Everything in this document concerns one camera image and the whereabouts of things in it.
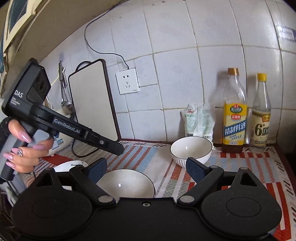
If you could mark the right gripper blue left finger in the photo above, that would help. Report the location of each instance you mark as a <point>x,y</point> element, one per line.
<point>86,179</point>

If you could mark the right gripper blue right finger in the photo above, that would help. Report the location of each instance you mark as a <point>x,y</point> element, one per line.
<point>206,179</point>

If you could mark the white Morning Honey plate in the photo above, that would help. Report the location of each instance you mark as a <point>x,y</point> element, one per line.
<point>66,166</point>

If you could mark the white ribbed bowl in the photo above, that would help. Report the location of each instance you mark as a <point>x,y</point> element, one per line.
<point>197,147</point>
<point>128,184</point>

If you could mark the left hand pink nails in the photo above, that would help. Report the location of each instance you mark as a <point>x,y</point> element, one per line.
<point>24,159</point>

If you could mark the steel ladle hanging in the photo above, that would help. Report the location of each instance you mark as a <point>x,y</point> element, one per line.
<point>66,104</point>

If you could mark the white plastic seasoning bag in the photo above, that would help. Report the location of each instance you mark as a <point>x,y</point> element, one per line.
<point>199,119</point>

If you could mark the striped checkered tablecloth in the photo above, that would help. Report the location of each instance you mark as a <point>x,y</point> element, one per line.
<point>253,200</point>

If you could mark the white cutting board dark rim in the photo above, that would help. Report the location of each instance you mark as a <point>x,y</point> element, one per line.
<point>92,99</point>

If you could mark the cooking wine bottle yellow label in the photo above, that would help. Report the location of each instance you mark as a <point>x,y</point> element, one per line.
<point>234,114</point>

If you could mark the vinegar bottle yellow cap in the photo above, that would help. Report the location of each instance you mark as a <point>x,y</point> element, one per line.
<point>260,118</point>

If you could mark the wall cabinet underside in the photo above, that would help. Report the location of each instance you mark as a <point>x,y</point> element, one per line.
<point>46,25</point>

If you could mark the white wall socket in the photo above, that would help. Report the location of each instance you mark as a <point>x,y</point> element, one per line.
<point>127,81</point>

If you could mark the blue wall label sticker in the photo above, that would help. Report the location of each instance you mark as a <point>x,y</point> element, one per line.
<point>286,33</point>

